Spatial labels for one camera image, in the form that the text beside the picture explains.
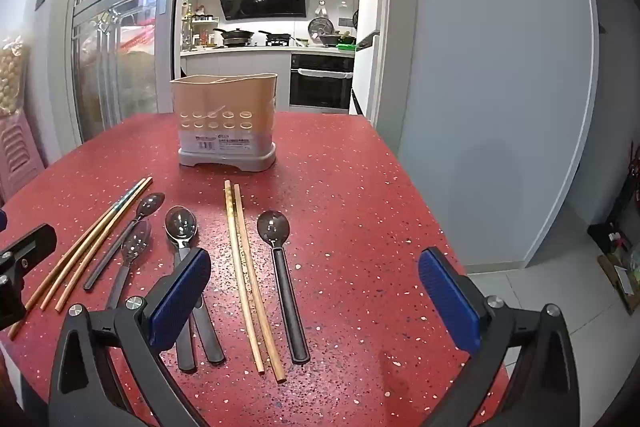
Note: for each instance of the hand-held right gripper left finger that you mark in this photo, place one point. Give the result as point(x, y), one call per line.
point(177, 302)

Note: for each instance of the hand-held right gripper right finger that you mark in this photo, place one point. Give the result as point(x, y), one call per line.
point(447, 302)

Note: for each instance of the green tray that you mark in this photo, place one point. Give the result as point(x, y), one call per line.
point(346, 47)

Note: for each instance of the pink plastic stool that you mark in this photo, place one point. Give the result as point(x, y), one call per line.
point(20, 147)

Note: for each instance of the brown flat box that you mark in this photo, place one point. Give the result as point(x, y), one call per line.
point(622, 277)

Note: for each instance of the white kitchen counter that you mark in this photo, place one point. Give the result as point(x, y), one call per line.
point(240, 62)

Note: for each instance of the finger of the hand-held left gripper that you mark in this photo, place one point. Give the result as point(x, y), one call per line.
point(1, 219)
point(30, 242)

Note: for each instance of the beige plastic utensil holder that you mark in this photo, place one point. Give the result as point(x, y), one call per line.
point(225, 97)

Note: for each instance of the white refrigerator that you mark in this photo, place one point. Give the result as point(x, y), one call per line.
point(367, 7)

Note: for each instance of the black wok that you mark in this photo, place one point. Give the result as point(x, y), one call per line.
point(335, 39)

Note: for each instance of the black lidded pan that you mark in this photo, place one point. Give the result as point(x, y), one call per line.
point(235, 36)

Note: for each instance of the black built-in oven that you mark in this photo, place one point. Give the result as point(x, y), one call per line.
point(320, 87)

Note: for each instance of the sliding glass door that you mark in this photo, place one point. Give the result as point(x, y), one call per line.
point(100, 57)

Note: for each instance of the condiment rack with bottles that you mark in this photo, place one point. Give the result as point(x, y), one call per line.
point(192, 27)

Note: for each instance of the black bag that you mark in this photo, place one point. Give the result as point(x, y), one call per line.
point(607, 232)

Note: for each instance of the bag of beige balls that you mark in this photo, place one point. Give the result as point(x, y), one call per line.
point(12, 77)

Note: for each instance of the round metal steamer rack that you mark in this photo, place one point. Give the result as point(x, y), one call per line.
point(318, 28)

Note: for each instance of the black frying pan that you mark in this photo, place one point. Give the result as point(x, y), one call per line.
point(277, 38)

